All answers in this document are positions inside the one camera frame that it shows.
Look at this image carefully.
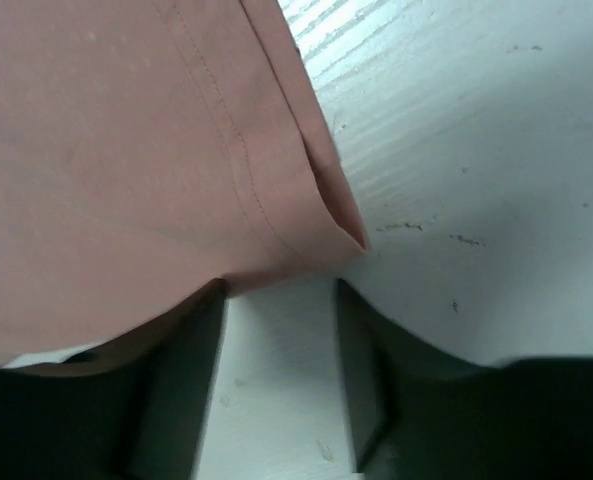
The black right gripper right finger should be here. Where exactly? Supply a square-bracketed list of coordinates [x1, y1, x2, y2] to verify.
[335, 280, 593, 479]

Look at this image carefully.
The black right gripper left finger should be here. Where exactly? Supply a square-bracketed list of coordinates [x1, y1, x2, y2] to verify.
[0, 279, 227, 479]

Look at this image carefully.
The pink t-shirt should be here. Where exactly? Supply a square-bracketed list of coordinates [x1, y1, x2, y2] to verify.
[0, 1, 367, 365]

